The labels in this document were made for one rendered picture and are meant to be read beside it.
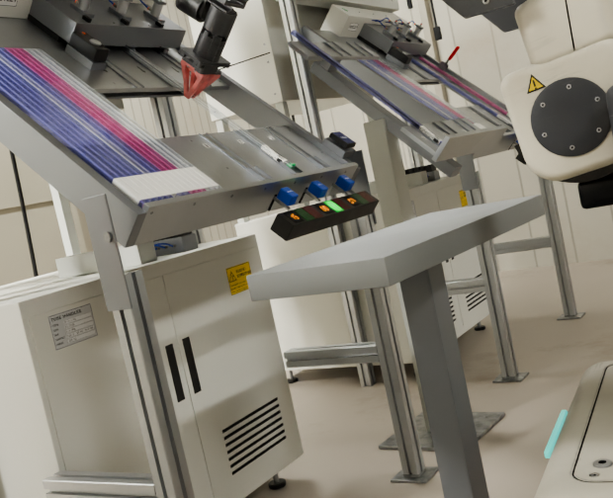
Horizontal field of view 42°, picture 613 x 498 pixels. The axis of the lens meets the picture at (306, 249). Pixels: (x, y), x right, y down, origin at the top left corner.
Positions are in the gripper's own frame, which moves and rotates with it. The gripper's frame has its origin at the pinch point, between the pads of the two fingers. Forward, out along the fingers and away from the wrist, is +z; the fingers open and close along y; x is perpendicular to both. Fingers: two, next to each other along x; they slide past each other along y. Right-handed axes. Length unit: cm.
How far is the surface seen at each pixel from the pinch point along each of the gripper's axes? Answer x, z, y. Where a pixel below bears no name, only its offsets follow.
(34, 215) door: -156, 163, -133
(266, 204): 34.1, 3.2, 12.8
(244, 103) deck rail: 1.5, 2.0, -19.1
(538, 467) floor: 101, 35, -29
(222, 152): 20.6, 0.5, 12.2
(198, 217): 34.1, 2.6, 33.1
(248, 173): 27.9, 0.4, 12.7
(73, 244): -30, 66, -18
